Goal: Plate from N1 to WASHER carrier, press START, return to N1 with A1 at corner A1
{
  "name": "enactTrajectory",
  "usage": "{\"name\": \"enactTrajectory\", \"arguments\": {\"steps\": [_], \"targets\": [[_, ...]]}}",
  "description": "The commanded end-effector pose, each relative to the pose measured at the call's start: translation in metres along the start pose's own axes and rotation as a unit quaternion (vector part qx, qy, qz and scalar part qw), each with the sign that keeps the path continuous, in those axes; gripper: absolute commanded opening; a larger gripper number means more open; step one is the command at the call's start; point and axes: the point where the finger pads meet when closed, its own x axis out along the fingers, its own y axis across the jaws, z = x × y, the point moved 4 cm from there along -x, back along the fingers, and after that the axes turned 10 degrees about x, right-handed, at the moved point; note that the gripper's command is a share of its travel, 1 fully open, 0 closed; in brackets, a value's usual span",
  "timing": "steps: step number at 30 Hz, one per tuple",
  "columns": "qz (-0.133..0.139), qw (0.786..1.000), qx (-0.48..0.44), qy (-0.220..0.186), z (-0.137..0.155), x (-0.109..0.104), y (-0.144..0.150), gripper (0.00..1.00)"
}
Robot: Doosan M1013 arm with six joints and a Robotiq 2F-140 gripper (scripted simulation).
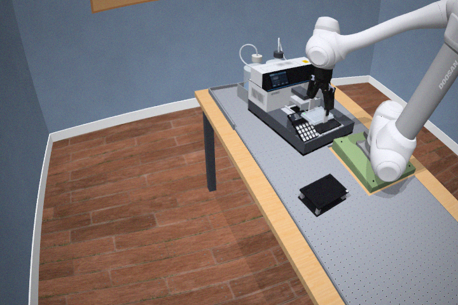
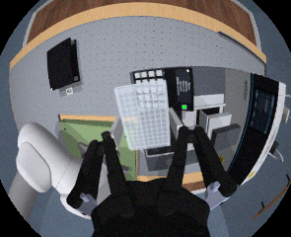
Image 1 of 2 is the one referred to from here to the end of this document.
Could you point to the grey l-shaped raised edge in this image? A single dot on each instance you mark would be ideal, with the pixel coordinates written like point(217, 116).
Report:
point(219, 105)

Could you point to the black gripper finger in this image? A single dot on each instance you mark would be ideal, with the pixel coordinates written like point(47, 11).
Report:
point(329, 97)
point(312, 91)

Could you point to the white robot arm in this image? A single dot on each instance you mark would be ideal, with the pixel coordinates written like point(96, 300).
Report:
point(391, 139)

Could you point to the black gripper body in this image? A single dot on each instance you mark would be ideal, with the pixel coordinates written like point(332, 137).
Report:
point(323, 76)

